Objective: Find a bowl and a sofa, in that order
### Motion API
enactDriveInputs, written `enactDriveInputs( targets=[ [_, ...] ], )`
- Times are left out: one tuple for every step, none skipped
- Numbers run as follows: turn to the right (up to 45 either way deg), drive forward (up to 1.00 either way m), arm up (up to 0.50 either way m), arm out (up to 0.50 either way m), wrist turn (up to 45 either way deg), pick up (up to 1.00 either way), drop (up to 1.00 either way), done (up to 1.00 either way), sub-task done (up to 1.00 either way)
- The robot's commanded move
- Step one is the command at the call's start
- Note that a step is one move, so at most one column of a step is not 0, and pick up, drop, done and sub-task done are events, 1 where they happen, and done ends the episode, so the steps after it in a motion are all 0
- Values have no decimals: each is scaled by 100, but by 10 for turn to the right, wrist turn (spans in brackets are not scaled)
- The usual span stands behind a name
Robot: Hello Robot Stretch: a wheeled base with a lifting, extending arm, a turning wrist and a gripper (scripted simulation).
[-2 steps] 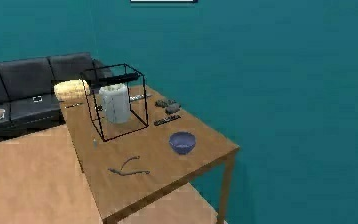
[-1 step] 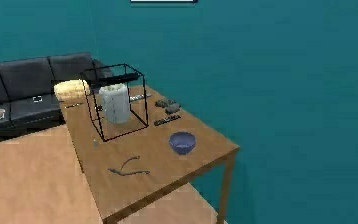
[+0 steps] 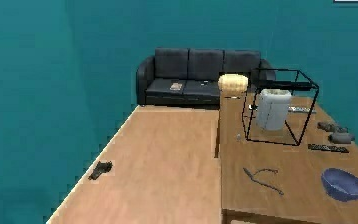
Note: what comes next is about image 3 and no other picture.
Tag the black three-seat sofa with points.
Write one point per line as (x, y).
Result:
(173, 88)

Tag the blue bowl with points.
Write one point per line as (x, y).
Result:
(342, 185)

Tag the pale small box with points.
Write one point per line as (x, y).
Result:
(176, 86)

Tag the small grey knob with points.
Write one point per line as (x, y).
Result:
(239, 136)

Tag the white cylindrical container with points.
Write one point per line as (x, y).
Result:
(273, 110)

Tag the black object on floor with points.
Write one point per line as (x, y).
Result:
(101, 169)

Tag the grey remote control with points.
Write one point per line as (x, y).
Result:
(300, 109)

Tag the brown wooden table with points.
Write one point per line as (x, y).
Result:
(287, 173)

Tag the dark grey lumpy object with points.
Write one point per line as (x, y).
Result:
(330, 127)

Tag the black remote control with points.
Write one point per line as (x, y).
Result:
(327, 148)

